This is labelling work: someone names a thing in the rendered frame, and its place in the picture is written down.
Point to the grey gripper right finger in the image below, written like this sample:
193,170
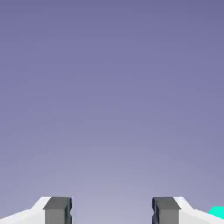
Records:
168,212

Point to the large cyan box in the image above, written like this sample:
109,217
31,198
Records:
217,211

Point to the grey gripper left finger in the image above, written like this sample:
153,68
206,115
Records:
54,212

